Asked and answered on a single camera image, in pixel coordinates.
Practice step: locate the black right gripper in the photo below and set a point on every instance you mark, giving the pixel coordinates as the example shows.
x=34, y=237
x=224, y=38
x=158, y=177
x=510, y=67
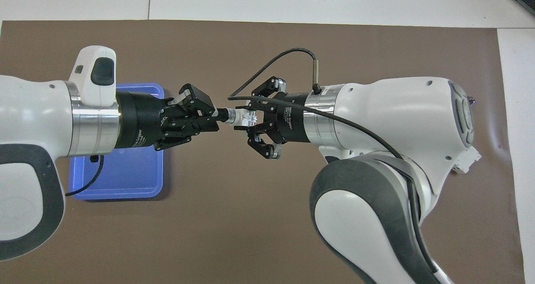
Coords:
x=292, y=119

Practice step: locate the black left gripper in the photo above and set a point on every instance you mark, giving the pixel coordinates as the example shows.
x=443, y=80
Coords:
x=140, y=119

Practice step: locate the white switch green base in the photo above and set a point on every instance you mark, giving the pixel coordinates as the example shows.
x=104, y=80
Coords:
x=242, y=117

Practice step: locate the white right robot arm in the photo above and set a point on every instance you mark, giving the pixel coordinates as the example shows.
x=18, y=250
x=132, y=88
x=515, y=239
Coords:
x=388, y=117

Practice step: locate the blue plastic tray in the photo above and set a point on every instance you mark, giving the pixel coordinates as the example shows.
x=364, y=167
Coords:
x=125, y=175

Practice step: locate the brown table mat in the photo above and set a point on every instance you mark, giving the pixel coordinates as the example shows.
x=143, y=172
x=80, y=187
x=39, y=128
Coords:
x=234, y=217

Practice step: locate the white circuit breaker red lever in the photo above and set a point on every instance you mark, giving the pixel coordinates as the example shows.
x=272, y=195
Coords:
x=467, y=161

